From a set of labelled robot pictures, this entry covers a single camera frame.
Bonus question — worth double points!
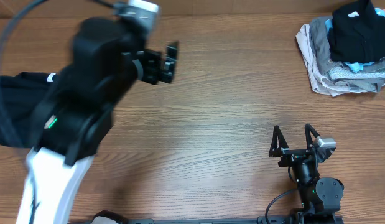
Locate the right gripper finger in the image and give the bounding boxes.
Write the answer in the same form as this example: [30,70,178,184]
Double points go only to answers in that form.
[269,125,289,157]
[305,123,320,149]

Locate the black t-shirt with logo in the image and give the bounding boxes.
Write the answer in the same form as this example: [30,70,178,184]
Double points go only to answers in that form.
[328,0,385,63]

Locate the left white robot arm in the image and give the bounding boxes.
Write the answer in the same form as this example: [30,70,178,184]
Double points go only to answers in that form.
[17,17,179,223]

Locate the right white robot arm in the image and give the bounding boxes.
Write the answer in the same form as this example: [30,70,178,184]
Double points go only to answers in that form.
[264,124,344,224]

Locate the white patterned folded cloth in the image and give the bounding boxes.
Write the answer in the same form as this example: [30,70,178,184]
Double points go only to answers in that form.
[328,67,385,80]

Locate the light blue printed t-shirt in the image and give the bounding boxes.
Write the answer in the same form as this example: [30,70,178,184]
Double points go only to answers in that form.
[325,8,385,73]

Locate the beige folded garment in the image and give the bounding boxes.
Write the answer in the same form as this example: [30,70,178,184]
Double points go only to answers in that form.
[295,24,366,97]

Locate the grey folded shorts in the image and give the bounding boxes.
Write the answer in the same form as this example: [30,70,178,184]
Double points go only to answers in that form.
[309,17,385,93]

